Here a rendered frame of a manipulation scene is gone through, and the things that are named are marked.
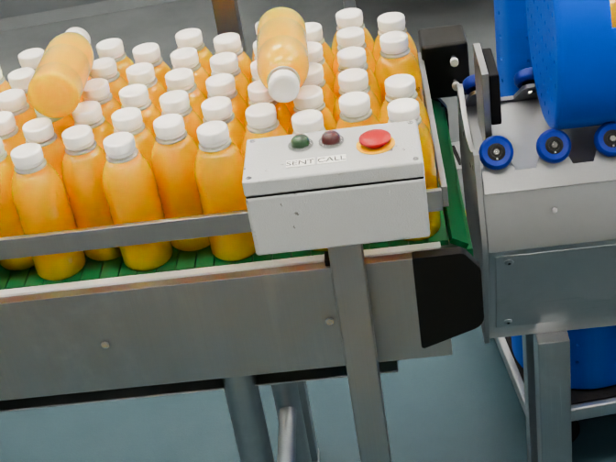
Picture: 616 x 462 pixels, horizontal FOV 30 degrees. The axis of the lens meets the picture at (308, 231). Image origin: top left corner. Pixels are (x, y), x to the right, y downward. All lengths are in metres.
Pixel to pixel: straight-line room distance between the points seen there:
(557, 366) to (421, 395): 0.87
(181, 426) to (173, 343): 1.11
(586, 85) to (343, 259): 0.37
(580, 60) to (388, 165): 0.31
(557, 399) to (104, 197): 0.76
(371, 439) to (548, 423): 0.40
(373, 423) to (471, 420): 1.03
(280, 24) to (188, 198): 0.26
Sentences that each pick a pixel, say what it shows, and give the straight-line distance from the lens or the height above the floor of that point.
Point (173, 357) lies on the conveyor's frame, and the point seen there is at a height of 0.78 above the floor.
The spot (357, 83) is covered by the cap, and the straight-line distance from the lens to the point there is 1.49.
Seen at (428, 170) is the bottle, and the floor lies 1.00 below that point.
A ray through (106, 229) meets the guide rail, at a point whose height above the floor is 0.98.
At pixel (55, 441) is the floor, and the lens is 2.71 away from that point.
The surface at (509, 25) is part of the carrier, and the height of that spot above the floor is 0.92.
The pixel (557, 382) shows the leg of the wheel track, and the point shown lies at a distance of 1.79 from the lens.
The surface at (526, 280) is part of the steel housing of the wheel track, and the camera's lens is 1.64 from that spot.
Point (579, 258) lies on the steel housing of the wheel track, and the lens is 1.61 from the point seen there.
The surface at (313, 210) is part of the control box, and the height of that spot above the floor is 1.05.
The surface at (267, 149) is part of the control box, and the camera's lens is 1.32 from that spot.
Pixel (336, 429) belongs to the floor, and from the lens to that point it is 2.55.
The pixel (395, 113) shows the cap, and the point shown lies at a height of 1.08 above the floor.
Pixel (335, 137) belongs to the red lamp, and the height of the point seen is 1.11.
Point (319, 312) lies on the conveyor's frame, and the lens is 1.50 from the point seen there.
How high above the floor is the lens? 1.73
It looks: 33 degrees down
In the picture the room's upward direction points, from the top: 9 degrees counter-clockwise
